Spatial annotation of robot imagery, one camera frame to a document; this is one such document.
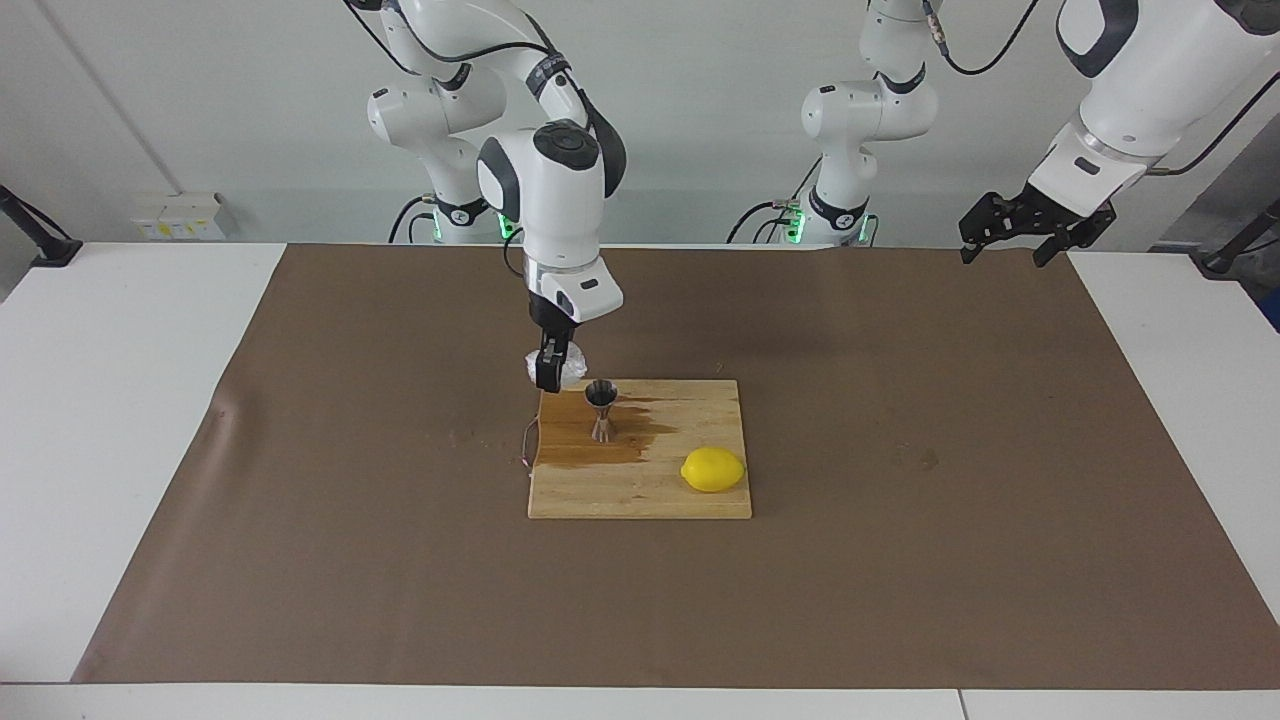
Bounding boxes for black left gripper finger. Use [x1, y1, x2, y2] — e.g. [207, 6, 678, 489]
[1033, 208, 1116, 268]
[958, 195, 1011, 266]

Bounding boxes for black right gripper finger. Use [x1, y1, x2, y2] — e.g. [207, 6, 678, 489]
[535, 337, 571, 393]

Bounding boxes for clear plastic cup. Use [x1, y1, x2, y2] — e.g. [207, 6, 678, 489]
[526, 345, 589, 391]

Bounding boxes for steel double jigger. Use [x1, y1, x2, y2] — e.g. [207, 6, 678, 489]
[584, 379, 620, 443]

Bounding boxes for black clamp stand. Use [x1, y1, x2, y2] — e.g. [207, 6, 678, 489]
[0, 185, 83, 269]
[1200, 198, 1280, 279]

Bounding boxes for wooden cutting board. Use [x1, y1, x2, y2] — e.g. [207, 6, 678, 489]
[522, 378, 753, 521]

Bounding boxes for yellow lemon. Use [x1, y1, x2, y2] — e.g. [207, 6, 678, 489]
[680, 446, 748, 494]

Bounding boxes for brown paper table mat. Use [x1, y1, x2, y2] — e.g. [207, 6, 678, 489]
[72, 243, 1280, 691]

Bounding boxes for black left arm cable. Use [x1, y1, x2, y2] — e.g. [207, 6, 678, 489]
[925, 0, 1280, 179]

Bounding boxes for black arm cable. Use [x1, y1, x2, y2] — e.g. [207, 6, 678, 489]
[345, 0, 561, 281]
[925, 0, 1280, 179]

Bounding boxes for black right base cables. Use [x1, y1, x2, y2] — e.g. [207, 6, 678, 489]
[388, 195, 436, 244]

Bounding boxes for black base cables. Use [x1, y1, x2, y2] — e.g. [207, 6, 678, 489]
[727, 148, 816, 244]
[388, 195, 436, 244]

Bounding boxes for black left base cables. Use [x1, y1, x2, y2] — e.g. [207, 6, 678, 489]
[727, 148, 816, 244]

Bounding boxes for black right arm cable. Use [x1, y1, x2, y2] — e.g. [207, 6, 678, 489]
[345, 0, 561, 281]

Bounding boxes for white wall socket box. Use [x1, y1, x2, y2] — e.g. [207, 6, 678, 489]
[130, 192, 229, 241]

